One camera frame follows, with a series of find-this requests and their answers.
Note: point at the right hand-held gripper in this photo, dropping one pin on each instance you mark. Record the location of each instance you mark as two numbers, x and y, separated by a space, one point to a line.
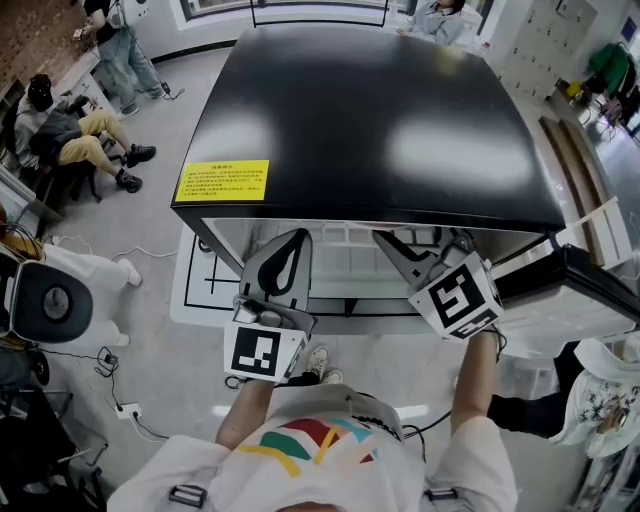
457 300

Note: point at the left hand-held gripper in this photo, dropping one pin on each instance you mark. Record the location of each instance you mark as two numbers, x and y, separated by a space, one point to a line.
252 352

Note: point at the black mini fridge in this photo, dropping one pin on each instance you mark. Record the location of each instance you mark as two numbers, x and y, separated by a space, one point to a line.
360 115

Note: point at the person's left forearm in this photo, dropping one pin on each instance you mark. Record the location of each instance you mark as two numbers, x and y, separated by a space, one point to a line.
245 415

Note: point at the person's right forearm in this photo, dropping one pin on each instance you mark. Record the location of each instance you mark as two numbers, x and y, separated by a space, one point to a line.
472 380

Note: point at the person's white left shoe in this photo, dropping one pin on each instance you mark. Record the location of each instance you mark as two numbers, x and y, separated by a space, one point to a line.
317 361

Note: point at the person's white shoe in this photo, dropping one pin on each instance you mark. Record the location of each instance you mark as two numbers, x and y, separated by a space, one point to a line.
317 361
332 376

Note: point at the person's white right shoe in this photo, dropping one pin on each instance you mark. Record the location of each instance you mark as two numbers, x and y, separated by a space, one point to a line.
332 376

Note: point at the white mat with black lines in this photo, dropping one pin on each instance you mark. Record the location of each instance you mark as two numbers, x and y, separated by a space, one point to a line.
196 280

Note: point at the white power strip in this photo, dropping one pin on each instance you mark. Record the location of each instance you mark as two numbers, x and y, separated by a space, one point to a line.
129 411

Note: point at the white printed t-shirt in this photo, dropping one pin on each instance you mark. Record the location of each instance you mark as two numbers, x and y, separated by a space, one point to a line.
310 480

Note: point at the black power adapter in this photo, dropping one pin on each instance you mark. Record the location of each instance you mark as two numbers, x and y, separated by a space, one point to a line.
107 359

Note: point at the wooden planks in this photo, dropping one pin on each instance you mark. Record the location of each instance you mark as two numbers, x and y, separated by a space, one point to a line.
580 175

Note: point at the black and white handheld device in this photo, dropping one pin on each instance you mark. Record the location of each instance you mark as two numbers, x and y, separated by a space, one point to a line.
52 302

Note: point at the black cart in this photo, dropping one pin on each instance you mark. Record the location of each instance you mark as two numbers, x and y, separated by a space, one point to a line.
40 450

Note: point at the white locker cabinet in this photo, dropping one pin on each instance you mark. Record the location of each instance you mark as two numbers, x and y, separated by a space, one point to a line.
547 45

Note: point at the green jacket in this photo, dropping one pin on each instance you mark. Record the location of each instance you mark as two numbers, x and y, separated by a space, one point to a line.
609 67

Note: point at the black metal frame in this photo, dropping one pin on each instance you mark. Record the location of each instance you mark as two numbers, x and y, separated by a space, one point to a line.
320 22

